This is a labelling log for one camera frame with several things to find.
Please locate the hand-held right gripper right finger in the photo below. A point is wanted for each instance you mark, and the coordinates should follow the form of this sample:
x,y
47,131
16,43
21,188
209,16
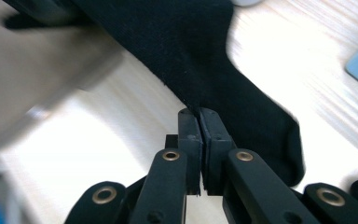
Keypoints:
x,y
214,143

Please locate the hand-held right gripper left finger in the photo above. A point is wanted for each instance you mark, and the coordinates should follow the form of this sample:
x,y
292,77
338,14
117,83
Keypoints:
x,y
192,140

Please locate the black sock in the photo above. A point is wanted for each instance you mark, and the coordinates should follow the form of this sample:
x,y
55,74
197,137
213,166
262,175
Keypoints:
x,y
183,46

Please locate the white compartment box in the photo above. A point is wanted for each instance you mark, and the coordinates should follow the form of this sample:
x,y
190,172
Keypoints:
x,y
245,2

